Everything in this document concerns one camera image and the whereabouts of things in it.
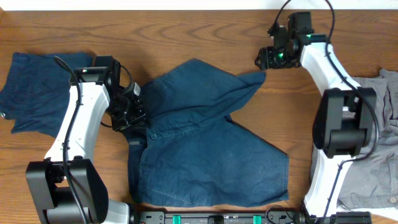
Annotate folded navy blue garment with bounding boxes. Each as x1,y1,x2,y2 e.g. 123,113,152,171
0,51,94,139

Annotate grey button shirt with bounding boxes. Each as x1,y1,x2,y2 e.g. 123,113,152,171
328,68,397,220

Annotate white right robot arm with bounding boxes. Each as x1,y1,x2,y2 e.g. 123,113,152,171
255,30,379,223

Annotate dark blue denim shorts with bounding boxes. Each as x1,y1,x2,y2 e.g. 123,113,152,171
124,59,289,207

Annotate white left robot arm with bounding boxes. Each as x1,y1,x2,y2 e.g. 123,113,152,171
25,65,147,223

